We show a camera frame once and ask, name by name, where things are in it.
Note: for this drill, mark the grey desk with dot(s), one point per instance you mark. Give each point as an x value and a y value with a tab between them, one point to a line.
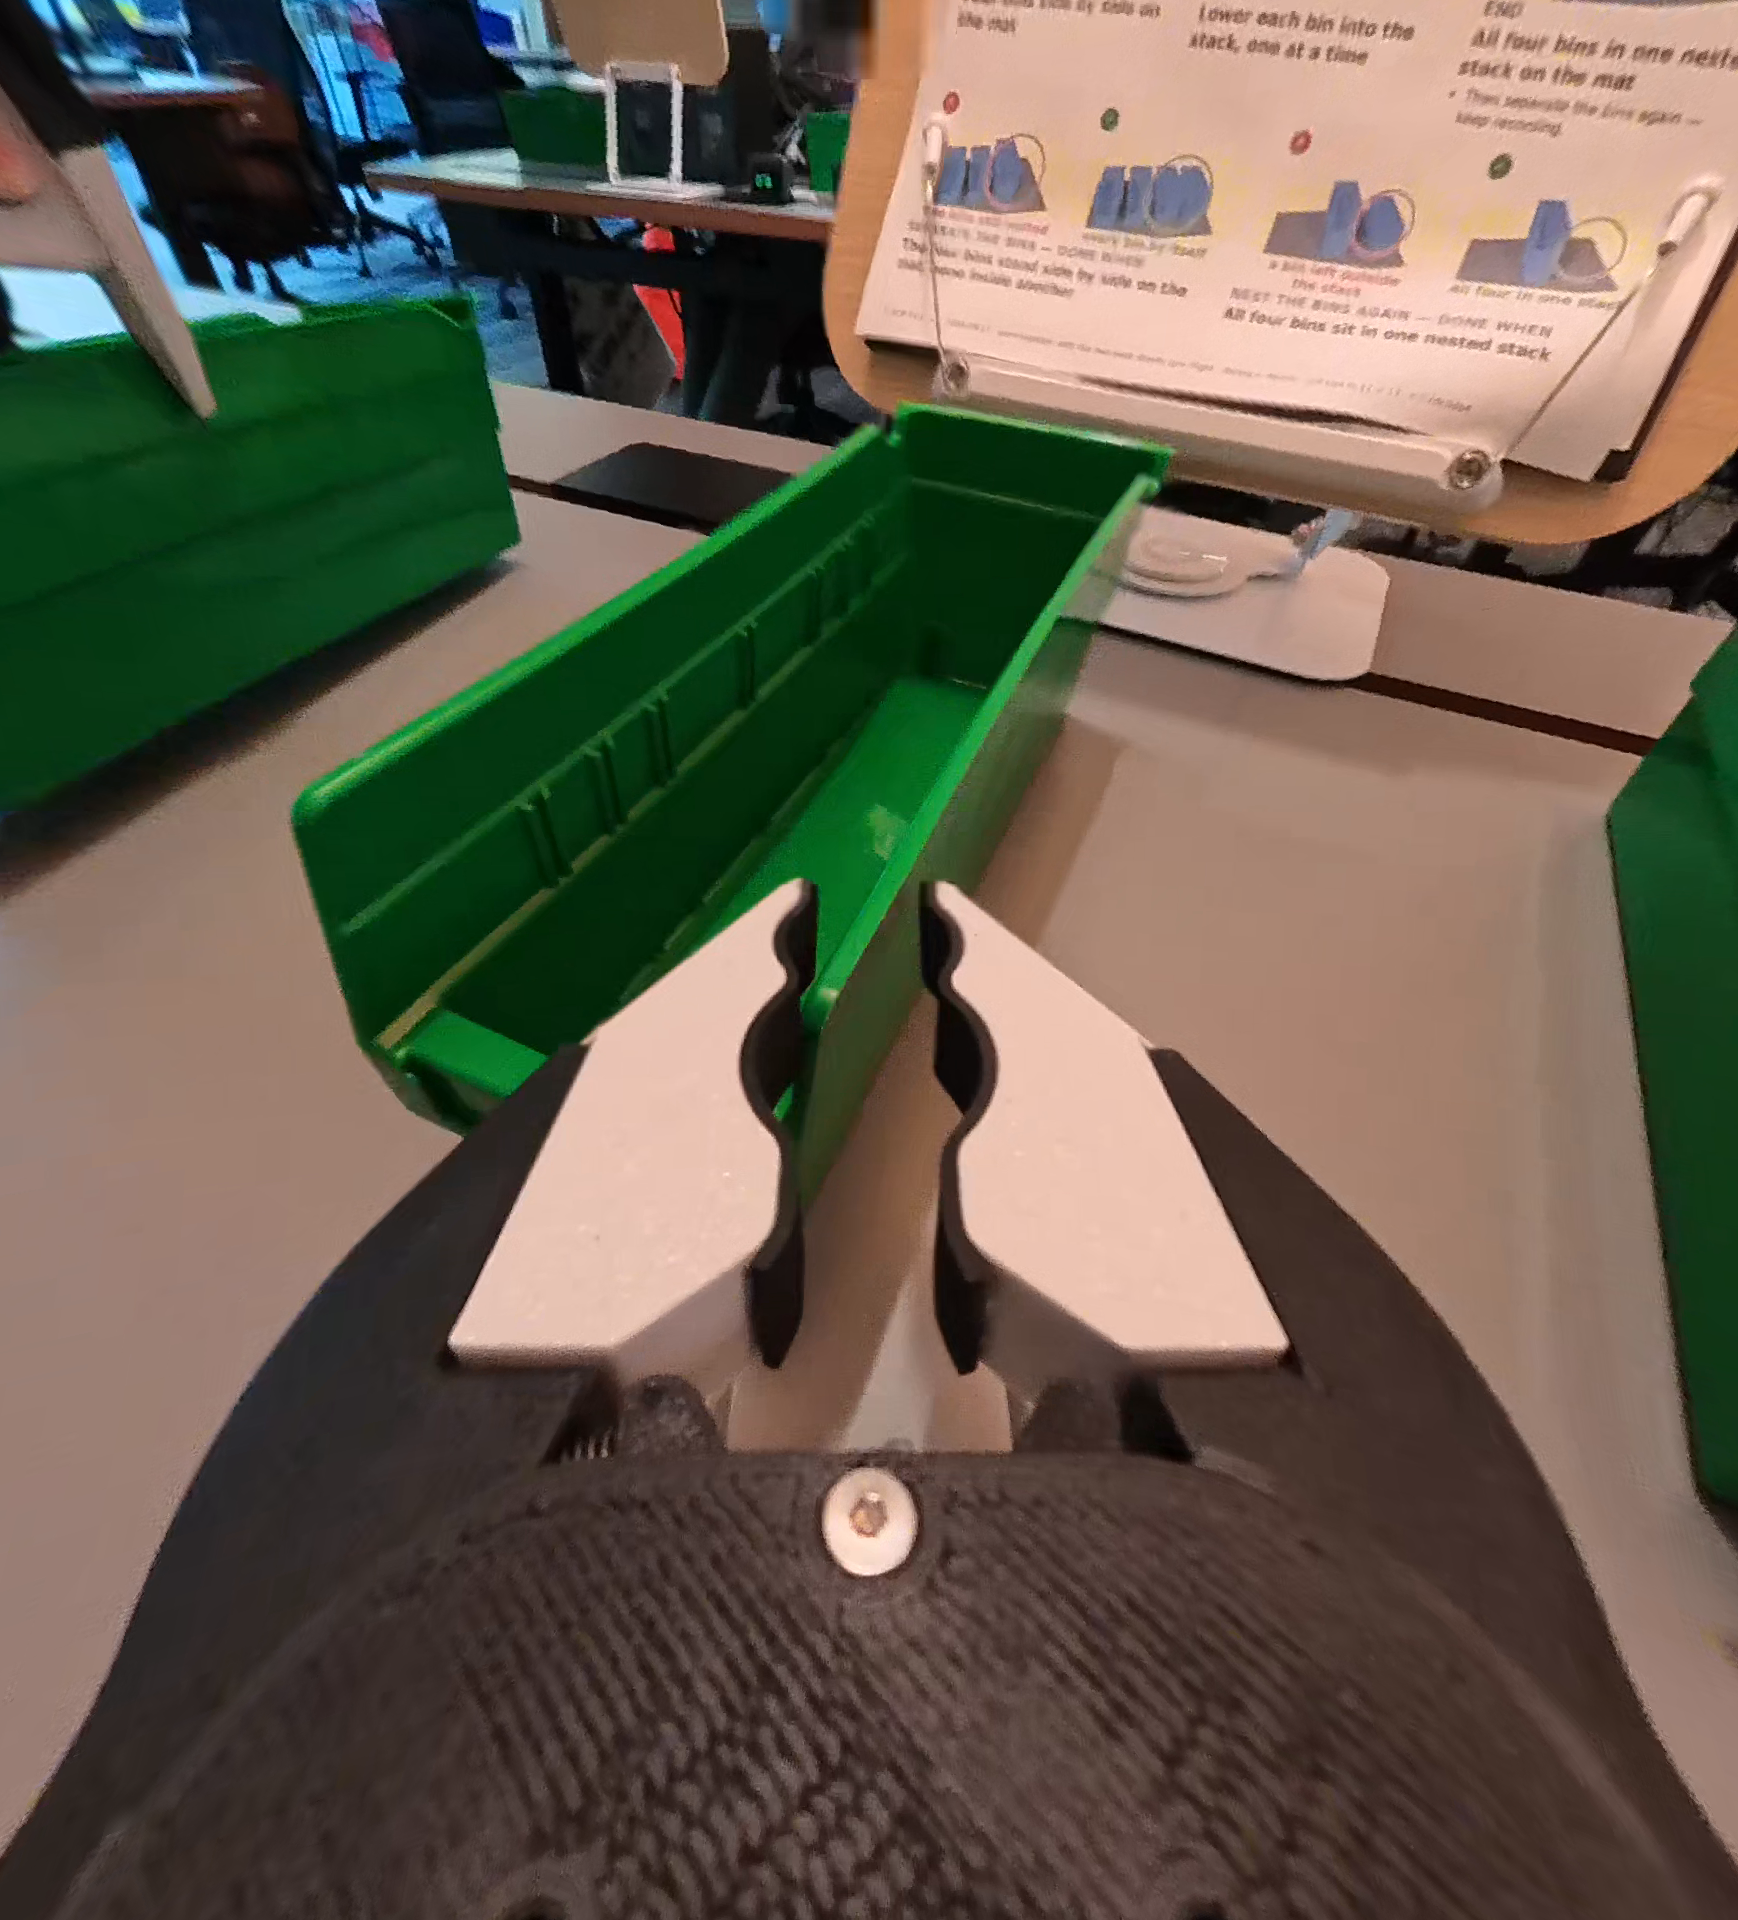
1334	976

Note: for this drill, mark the clear acrylic sign holder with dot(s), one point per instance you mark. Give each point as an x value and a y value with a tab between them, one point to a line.
644	128

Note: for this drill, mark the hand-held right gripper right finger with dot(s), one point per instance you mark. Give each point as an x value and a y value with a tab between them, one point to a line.
1111	1215

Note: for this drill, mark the white clipboard stand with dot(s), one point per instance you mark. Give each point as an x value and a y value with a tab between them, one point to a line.
1304	632

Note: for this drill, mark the small black display device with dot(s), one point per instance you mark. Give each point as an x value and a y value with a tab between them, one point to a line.
770	177

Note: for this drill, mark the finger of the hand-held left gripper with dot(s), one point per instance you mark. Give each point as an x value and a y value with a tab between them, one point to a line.
134	270

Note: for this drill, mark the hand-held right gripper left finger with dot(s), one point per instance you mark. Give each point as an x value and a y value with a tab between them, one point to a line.
630	1215

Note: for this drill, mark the long wooden table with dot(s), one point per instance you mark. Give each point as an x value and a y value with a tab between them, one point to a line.
585	202

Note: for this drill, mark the orange object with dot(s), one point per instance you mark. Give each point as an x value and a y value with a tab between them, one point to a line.
655	300

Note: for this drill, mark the instruction sheet on wooden board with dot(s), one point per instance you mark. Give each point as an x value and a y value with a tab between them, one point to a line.
1589	526

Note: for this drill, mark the dark office chair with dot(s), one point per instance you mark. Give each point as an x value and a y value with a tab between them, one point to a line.
233	164

